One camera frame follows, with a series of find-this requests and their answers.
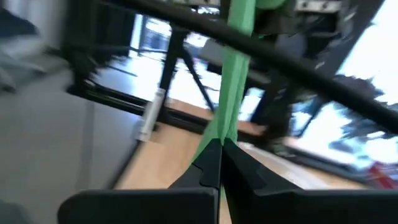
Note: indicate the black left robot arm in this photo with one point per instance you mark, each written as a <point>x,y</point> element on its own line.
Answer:
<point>276,102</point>

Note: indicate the silver aluminium extrusion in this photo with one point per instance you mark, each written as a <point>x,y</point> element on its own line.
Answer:
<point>150,115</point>

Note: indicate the red plastic tag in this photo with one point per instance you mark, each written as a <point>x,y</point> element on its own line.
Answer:
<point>382,177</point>

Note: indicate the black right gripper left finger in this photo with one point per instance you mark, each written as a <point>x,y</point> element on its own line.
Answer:
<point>155,205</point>

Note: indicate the green bandage strip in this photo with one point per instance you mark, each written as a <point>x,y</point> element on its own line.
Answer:
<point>233,77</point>

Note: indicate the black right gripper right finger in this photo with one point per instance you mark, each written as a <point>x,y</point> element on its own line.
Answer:
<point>280,205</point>

